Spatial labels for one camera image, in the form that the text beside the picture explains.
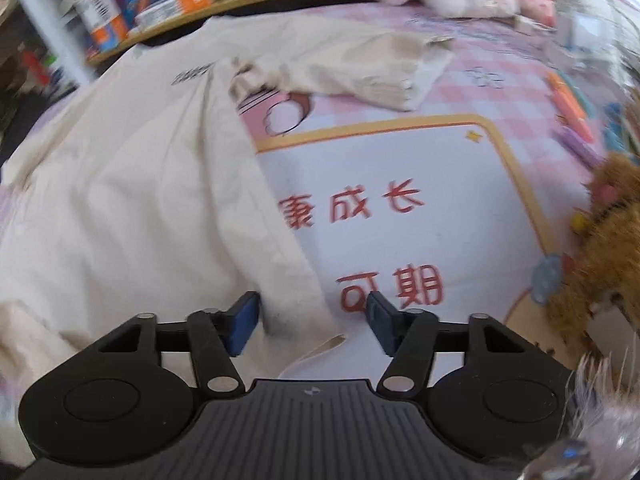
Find blue sticky note strips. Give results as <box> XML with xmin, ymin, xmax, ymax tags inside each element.
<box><xmin>600</xmin><ymin>102</ymin><xmax>640</xmax><ymax>155</ymax></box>

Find brown plush toy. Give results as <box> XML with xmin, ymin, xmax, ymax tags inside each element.
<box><xmin>545</xmin><ymin>152</ymin><xmax>640</xmax><ymax>356</ymax></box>

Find white power strip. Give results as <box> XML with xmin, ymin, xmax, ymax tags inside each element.
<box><xmin>555</xmin><ymin>0</ymin><xmax>632</xmax><ymax>61</ymax></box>

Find orange and teal markers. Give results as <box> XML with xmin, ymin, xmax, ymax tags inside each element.
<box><xmin>545</xmin><ymin>70</ymin><xmax>597</xmax><ymax>144</ymax></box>

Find pink checked cartoon desk mat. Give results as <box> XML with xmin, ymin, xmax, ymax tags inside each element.
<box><xmin>0</xmin><ymin>0</ymin><xmax>640</xmax><ymax>461</ymax></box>

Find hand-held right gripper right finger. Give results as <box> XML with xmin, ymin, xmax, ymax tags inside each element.
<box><xmin>366</xmin><ymin>291</ymin><xmax>543</xmax><ymax>397</ymax></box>

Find blue flower toy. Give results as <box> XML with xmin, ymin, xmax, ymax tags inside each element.
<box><xmin>531</xmin><ymin>255</ymin><xmax>565</xmax><ymax>306</ymax></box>

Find tall white orange box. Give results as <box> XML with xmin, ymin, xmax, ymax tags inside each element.
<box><xmin>74</xmin><ymin>0</ymin><xmax>131</xmax><ymax>54</ymax></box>

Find flat white orange box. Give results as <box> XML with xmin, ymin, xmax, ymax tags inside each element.
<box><xmin>134</xmin><ymin>0</ymin><xmax>217</xmax><ymax>29</ymax></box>

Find pale fluffy sleeve cuff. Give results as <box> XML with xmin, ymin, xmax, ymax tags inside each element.
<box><xmin>570</xmin><ymin>352</ymin><xmax>640</xmax><ymax>480</ymax></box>

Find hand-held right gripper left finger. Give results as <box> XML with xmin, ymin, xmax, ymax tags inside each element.
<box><xmin>94</xmin><ymin>291</ymin><xmax>261</xmax><ymax>395</ymax></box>

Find cream t-shirt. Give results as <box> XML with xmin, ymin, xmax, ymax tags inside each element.
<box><xmin>0</xmin><ymin>12</ymin><xmax>456</xmax><ymax>461</ymax></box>

